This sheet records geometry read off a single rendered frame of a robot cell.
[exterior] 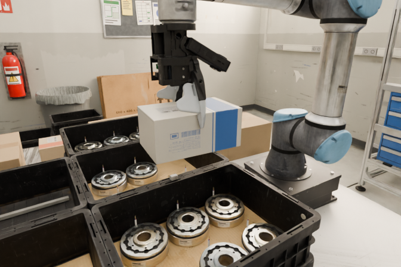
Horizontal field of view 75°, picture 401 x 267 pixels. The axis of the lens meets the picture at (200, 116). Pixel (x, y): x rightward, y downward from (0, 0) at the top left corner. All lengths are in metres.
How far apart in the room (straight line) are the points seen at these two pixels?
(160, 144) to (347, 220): 0.73
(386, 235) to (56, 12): 3.52
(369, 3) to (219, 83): 3.67
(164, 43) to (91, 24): 3.17
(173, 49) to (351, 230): 0.78
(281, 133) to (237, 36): 3.61
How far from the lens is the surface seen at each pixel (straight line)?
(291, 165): 0.99
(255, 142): 1.35
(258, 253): 0.51
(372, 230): 1.05
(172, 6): 0.52
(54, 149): 1.45
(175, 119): 0.50
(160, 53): 0.53
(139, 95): 3.65
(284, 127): 0.93
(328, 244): 0.93
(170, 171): 0.94
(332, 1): 0.82
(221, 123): 0.56
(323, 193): 1.06
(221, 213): 0.70
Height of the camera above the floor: 1.28
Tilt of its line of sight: 17 degrees down
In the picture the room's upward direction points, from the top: straight up
